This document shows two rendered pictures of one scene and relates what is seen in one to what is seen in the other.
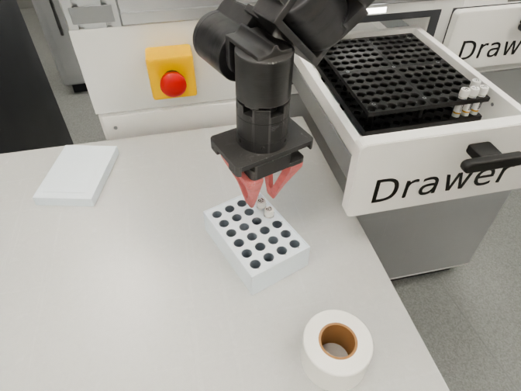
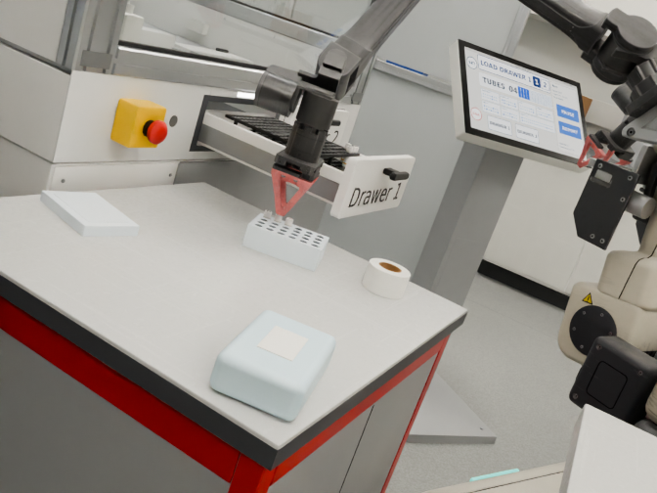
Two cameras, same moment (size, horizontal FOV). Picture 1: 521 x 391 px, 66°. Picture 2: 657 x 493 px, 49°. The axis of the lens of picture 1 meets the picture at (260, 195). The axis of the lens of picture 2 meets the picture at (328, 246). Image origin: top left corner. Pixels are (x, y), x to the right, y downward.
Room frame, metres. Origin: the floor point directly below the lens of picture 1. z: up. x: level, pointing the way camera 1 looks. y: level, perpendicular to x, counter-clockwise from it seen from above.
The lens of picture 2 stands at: (-0.36, 0.88, 1.13)
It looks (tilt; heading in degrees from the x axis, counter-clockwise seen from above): 17 degrees down; 305
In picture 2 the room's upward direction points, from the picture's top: 19 degrees clockwise
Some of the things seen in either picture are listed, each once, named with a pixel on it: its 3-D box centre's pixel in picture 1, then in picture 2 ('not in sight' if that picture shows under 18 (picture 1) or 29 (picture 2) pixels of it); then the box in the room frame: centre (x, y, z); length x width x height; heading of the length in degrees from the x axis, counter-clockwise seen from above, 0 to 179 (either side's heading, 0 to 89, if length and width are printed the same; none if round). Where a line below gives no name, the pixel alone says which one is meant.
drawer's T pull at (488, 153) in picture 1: (486, 155); (393, 173); (0.35, -0.25, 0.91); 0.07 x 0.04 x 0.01; 103
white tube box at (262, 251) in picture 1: (254, 237); (286, 241); (0.34, 0.01, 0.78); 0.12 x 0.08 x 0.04; 32
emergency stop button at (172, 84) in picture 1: (173, 82); (154, 131); (0.57, 0.14, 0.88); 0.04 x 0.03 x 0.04; 103
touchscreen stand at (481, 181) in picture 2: not in sight; (457, 269); (0.62, -1.24, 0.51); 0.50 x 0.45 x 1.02; 155
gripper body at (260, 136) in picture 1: (262, 124); (304, 146); (0.37, 0.00, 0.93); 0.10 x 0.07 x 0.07; 122
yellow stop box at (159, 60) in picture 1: (171, 73); (140, 124); (0.60, 0.14, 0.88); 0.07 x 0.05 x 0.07; 103
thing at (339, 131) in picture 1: (385, 85); (285, 150); (0.58, -0.20, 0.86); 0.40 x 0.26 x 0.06; 13
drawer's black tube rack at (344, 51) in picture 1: (388, 85); (289, 149); (0.57, -0.20, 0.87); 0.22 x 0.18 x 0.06; 13
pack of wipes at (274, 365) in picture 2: not in sight; (277, 360); (0.05, 0.32, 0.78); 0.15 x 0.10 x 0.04; 117
